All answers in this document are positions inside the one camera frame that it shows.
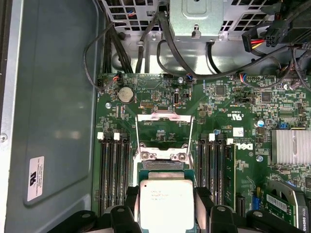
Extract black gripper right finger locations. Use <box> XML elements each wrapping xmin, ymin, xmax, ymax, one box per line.
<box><xmin>193</xmin><ymin>186</ymin><xmax>306</xmax><ymax>233</ymax></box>

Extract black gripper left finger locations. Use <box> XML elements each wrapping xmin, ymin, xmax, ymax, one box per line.
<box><xmin>47</xmin><ymin>185</ymin><xmax>143</xmax><ymax>233</ymax></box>

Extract silver CPU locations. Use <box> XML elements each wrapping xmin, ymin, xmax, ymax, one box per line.
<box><xmin>137</xmin><ymin>168</ymin><xmax>197</xmax><ymax>233</ymax></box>

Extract metal socket cover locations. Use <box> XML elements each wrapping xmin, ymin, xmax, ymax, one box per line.
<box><xmin>134</xmin><ymin>109</ymin><xmax>196</xmax><ymax>161</ymax></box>

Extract RAM slot white clips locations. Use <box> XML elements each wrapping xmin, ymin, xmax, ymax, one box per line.
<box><xmin>113</xmin><ymin>132</ymin><xmax>123</xmax><ymax>209</ymax></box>
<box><xmin>207</xmin><ymin>133</ymin><xmax>217</xmax><ymax>204</ymax></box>

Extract CPU socket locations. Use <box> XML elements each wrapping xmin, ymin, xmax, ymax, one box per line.
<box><xmin>133</xmin><ymin>145</ymin><xmax>199</xmax><ymax>187</ymax></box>

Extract green RAM stick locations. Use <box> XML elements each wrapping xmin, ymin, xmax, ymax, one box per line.
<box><xmin>225</xmin><ymin>138</ymin><xmax>237</xmax><ymax>212</ymax></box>

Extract silver chipset heatsink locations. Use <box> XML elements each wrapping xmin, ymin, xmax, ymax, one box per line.
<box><xmin>271</xmin><ymin>129</ymin><xmax>311</xmax><ymax>166</ymax></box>

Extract green motherboard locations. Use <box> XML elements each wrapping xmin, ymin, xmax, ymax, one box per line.
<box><xmin>93</xmin><ymin>72</ymin><xmax>311</xmax><ymax>233</ymax></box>

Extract round coin battery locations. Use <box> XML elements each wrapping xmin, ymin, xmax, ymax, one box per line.
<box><xmin>118</xmin><ymin>86</ymin><xmax>135</xmax><ymax>104</ymax></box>

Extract black PC case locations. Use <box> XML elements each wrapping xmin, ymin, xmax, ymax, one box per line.
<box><xmin>0</xmin><ymin>0</ymin><xmax>311</xmax><ymax>233</ymax></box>

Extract black power connector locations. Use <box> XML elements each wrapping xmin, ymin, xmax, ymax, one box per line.
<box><xmin>242</xmin><ymin>23</ymin><xmax>292</xmax><ymax>53</ymax></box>

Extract metal drive cage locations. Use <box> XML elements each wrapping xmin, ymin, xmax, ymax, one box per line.
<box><xmin>101</xmin><ymin>0</ymin><xmax>290</xmax><ymax>46</ymax></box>

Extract black cable bundle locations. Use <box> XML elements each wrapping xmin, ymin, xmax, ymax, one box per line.
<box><xmin>102</xmin><ymin>19</ymin><xmax>134</xmax><ymax>75</ymax></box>

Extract thin black wire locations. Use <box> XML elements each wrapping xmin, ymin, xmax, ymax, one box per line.
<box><xmin>83</xmin><ymin>21</ymin><xmax>117</xmax><ymax>92</ymax></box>

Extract thick black cable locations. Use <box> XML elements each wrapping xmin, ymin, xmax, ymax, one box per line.
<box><xmin>155</xmin><ymin>4</ymin><xmax>294</xmax><ymax>82</ymax></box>

